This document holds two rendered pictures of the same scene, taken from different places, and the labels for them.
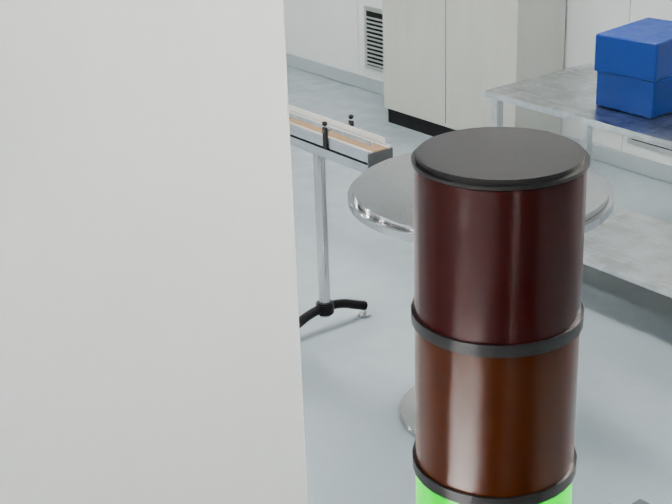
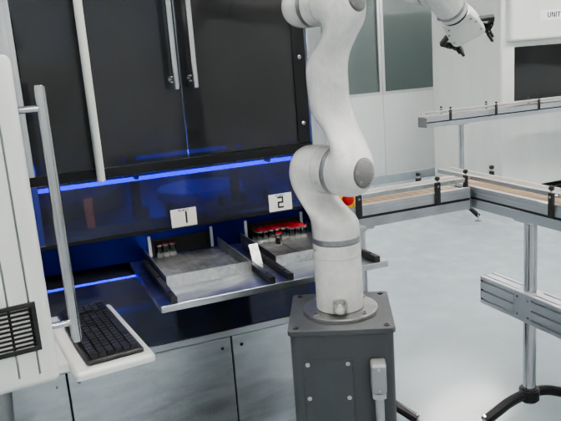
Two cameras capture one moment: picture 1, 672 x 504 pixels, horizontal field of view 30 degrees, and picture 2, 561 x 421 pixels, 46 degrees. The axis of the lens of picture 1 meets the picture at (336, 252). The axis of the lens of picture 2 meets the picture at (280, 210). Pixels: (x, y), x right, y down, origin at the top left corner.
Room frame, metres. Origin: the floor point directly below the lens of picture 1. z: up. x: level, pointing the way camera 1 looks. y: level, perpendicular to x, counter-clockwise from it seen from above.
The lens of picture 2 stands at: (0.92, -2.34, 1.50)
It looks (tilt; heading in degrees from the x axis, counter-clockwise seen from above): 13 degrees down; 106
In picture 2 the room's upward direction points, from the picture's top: 4 degrees counter-clockwise
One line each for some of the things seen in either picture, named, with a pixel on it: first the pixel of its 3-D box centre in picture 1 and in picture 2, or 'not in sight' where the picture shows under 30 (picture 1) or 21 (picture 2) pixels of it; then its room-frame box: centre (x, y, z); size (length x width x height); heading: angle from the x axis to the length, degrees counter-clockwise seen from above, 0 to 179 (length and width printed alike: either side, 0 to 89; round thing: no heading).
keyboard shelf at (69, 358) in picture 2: not in sight; (80, 342); (-0.08, -0.87, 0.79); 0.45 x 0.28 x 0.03; 133
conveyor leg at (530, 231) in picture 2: not in sight; (529, 312); (1.17, 0.27, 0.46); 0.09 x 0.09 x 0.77; 37
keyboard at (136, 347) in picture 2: not in sight; (97, 329); (-0.05, -0.84, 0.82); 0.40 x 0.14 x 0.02; 133
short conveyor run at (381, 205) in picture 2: not in sight; (390, 200); (0.64, 0.27, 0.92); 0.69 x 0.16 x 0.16; 37
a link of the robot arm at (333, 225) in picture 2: not in sight; (324, 192); (0.59, -0.74, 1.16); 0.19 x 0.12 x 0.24; 146
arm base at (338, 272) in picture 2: not in sight; (338, 276); (0.61, -0.76, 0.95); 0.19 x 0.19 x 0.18
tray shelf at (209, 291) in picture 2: not in sight; (253, 264); (0.28, -0.42, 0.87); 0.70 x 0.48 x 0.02; 37
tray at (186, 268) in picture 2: not in sight; (194, 260); (0.10, -0.46, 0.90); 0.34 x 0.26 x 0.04; 127
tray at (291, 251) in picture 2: not in sight; (293, 241); (0.37, -0.26, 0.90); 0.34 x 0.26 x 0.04; 127
